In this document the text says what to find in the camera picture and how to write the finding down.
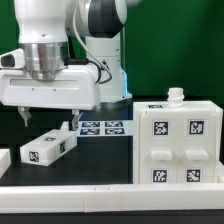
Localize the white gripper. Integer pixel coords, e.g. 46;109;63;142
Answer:
0;64;100;131

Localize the white cabinet top block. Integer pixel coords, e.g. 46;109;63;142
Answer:
20;129;77;166

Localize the white door panel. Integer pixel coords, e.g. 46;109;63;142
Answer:
177;112;216;184
138;113;176;184

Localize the white cabinet body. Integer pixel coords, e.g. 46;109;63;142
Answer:
133;88;223;184

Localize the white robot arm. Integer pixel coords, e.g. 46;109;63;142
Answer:
0;0;128;128

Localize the white marker base plate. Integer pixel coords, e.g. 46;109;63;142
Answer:
59;119;134;138

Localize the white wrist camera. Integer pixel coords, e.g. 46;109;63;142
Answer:
0;48;25;70

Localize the white workspace border frame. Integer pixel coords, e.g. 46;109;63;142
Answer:
0;148;224;214

